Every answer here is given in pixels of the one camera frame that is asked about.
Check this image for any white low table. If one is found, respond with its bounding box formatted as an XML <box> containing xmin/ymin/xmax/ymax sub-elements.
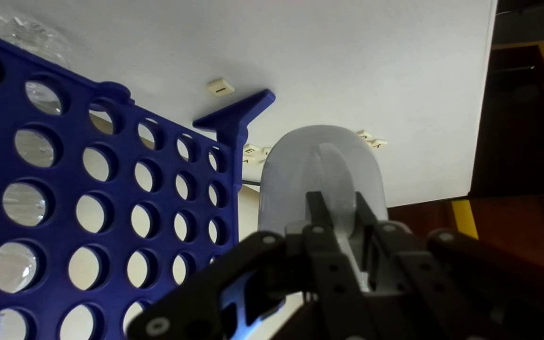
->
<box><xmin>0</xmin><ymin>0</ymin><xmax>499</xmax><ymax>340</ymax></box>

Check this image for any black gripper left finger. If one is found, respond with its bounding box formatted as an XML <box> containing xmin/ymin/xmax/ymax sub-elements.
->
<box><xmin>126</xmin><ymin>190</ymin><xmax>374</xmax><ymax>340</ymax></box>

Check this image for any clear plastic bag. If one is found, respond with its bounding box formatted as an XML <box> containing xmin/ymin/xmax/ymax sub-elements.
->
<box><xmin>0</xmin><ymin>9</ymin><xmax>74</xmax><ymax>71</ymax></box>

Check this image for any dark brown wooden cabinet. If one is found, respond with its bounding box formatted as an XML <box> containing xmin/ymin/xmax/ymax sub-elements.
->
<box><xmin>389</xmin><ymin>192</ymin><xmax>544</xmax><ymax>279</ymax></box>

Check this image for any white mug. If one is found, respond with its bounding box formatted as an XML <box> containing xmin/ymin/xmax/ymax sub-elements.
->
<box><xmin>257</xmin><ymin>122</ymin><xmax>391</xmax><ymax>254</ymax></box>

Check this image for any yellow strip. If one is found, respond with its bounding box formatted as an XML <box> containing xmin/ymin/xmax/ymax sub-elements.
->
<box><xmin>449</xmin><ymin>197</ymin><xmax>480</xmax><ymax>241</ymax></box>

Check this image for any small cream letter tile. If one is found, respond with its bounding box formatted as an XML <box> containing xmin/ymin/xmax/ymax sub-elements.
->
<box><xmin>208</xmin><ymin>75</ymin><xmax>236</xmax><ymax>97</ymax></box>
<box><xmin>242</xmin><ymin>143</ymin><xmax>276</xmax><ymax>165</ymax></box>
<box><xmin>346</xmin><ymin>131</ymin><xmax>389</xmax><ymax>150</ymax></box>

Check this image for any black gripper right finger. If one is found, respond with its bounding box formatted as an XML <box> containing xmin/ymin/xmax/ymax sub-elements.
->
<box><xmin>351</xmin><ymin>190</ymin><xmax>544</xmax><ymax>340</ymax></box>

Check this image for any blue connect four grid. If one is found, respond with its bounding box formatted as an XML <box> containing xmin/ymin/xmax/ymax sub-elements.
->
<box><xmin>0</xmin><ymin>24</ymin><xmax>278</xmax><ymax>340</ymax></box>

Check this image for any black television cabinet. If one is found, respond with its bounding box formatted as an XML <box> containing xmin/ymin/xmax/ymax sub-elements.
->
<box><xmin>470</xmin><ymin>0</ymin><xmax>544</xmax><ymax>197</ymax></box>

